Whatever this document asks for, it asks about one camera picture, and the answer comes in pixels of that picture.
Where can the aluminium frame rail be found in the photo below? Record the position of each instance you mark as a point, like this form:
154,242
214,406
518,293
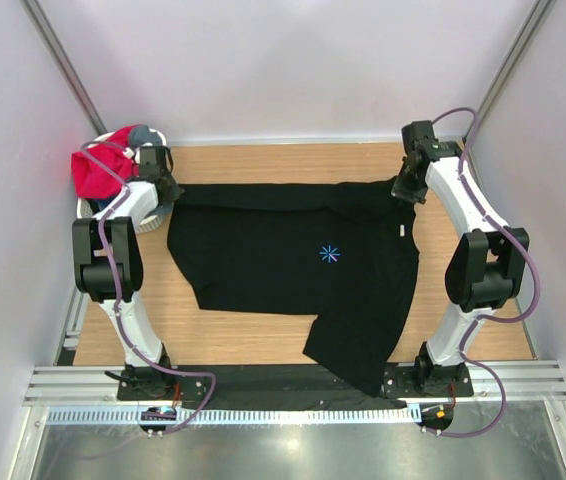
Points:
80,384

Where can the grey blue t shirt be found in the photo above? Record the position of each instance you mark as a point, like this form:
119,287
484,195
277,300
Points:
141,135

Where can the white slotted cable duct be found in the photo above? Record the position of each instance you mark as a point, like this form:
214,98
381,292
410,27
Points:
147,416

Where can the red t shirt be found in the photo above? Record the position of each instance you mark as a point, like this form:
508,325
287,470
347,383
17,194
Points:
91,181

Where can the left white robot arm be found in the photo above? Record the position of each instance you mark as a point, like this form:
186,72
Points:
107,260

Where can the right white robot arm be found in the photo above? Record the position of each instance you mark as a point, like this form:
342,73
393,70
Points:
486,268

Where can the white laundry basket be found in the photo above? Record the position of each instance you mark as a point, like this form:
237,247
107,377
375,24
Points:
87,208

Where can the dark blue t shirt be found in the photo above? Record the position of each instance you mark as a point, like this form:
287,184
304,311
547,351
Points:
100,204

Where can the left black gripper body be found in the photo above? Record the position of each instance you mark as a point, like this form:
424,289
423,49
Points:
173,189

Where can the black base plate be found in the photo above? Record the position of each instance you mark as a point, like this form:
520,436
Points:
285,387

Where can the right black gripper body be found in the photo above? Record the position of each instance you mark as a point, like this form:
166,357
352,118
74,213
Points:
409,186

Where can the black t shirt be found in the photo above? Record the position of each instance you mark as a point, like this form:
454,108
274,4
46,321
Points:
341,253

